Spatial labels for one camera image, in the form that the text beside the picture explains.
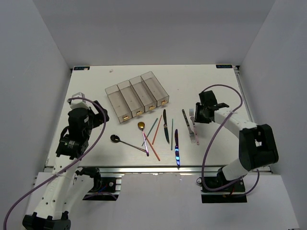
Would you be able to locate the fork with pink handle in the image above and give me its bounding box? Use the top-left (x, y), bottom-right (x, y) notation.
top-left (189, 108), bottom-right (200, 145)

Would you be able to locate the fork with dark handle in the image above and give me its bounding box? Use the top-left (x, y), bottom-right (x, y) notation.
top-left (182, 109), bottom-right (196, 143)

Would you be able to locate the iridescent blue knife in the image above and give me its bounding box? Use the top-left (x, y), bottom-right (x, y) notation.
top-left (175, 129), bottom-right (180, 167)

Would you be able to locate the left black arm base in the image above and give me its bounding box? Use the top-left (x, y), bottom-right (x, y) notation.
top-left (75, 167), bottom-right (119, 201)

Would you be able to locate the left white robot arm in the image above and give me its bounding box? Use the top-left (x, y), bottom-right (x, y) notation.
top-left (22, 97), bottom-right (109, 230)

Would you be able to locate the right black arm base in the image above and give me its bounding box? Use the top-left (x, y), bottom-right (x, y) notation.
top-left (196, 169), bottom-right (247, 204)

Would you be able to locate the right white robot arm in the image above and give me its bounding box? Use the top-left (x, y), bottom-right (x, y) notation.
top-left (195, 91), bottom-right (279, 192)

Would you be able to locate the teal chopstick right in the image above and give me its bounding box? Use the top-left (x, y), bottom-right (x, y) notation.
top-left (171, 118), bottom-right (174, 151)

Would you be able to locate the teal chopstick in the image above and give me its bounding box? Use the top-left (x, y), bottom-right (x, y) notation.
top-left (171, 118), bottom-right (174, 151)
top-left (141, 118), bottom-right (158, 146)

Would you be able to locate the black knife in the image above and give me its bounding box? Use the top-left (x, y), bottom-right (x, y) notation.
top-left (163, 109), bottom-right (170, 144)

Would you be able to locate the short orange chopstick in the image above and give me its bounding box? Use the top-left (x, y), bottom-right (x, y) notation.
top-left (152, 115), bottom-right (162, 144)

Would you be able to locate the black spoon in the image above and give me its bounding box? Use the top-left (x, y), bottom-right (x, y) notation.
top-left (110, 134), bottom-right (146, 152)

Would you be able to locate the right blue table label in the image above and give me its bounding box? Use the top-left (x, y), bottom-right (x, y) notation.
top-left (215, 64), bottom-right (233, 69)

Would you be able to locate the blue table label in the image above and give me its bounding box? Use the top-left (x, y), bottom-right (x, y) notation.
top-left (215, 64), bottom-right (233, 69)
top-left (73, 66), bottom-right (90, 71)

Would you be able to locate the teal chopstick left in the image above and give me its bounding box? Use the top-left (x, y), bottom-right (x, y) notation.
top-left (141, 118), bottom-right (158, 146)

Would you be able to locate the left blue table label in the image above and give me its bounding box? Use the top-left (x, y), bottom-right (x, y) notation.
top-left (73, 66), bottom-right (90, 71)

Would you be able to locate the long orange chopstick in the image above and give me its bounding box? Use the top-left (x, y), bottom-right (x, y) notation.
top-left (145, 135), bottom-right (161, 161)

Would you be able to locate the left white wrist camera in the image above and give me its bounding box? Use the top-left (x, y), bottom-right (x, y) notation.
top-left (67, 92), bottom-right (90, 110)

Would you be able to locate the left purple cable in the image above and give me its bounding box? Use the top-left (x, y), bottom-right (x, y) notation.
top-left (4, 97), bottom-right (107, 230)

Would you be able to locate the gold spoon purple handle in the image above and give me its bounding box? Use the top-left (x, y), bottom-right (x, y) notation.
top-left (138, 122), bottom-right (149, 157)

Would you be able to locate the aluminium table rail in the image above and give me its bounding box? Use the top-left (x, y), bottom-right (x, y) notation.
top-left (43, 166), bottom-right (272, 174)

